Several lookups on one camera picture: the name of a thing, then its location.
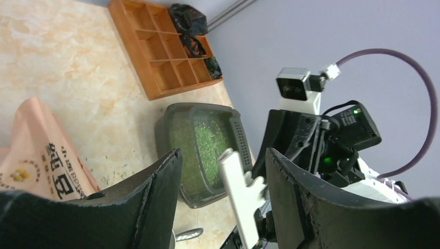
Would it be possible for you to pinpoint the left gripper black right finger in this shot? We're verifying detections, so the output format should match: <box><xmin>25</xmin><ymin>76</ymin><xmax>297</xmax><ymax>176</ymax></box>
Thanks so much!
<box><xmin>266</xmin><ymin>148</ymin><xmax>439</xmax><ymax>248</ymax></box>

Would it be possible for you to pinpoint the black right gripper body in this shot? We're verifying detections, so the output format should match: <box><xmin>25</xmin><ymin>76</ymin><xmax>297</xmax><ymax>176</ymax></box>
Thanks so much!
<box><xmin>252</xmin><ymin>101</ymin><xmax>382</xmax><ymax>187</ymax></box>

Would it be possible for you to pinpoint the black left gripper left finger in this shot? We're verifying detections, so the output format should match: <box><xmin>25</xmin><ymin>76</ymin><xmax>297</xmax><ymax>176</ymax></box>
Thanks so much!
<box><xmin>1</xmin><ymin>148</ymin><xmax>183</xmax><ymax>248</ymax></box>

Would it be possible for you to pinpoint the silver metal scoop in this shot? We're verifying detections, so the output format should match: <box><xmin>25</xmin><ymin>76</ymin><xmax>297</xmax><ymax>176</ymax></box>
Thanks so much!
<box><xmin>174</xmin><ymin>228</ymin><xmax>204</xmax><ymax>242</ymax></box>

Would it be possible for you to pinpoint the pink cat litter bag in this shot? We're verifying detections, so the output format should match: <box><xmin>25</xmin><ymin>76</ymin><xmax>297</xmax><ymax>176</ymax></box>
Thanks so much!
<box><xmin>1</xmin><ymin>98</ymin><xmax>100</xmax><ymax>201</ymax></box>

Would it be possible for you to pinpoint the piano pattern bag clip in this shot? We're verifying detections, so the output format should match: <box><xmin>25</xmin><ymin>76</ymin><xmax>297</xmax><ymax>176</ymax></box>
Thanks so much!
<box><xmin>218</xmin><ymin>148</ymin><xmax>267</xmax><ymax>248</ymax></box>

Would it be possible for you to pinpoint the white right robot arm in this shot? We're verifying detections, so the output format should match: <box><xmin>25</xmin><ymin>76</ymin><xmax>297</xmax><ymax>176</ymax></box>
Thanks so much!
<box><xmin>251</xmin><ymin>101</ymin><xmax>410</xmax><ymax>204</ymax></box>

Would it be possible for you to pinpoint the green cat litter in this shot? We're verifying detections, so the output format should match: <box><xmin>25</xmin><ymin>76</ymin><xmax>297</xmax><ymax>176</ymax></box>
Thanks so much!
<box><xmin>170</xmin><ymin>119</ymin><xmax>229</xmax><ymax>196</ymax></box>

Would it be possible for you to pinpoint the dark grey litter box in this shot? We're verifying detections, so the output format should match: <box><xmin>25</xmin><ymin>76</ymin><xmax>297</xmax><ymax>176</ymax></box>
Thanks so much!
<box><xmin>155</xmin><ymin>102</ymin><xmax>253</xmax><ymax>209</ymax></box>

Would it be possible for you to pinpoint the orange divided organizer tray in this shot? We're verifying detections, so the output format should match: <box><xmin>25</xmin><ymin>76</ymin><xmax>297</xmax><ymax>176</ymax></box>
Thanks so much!
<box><xmin>108</xmin><ymin>1</ymin><xmax>223</xmax><ymax>100</ymax></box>

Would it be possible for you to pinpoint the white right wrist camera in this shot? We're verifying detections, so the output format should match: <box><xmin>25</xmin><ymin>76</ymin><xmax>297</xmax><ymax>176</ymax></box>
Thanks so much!
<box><xmin>276</xmin><ymin>67</ymin><xmax>327</xmax><ymax>115</ymax></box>

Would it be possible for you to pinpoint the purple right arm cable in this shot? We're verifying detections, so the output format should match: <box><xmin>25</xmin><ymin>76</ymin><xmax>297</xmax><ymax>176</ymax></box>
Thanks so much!
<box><xmin>323</xmin><ymin>48</ymin><xmax>438</xmax><ymax>181</ymax></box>

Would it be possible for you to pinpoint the dark tangled cords bundle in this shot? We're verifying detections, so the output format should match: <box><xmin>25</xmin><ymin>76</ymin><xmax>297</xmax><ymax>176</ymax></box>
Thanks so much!
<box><xmin>168</xmin><ymin>3</ymin><xmax>210</xmax><ymax>59</ymax></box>

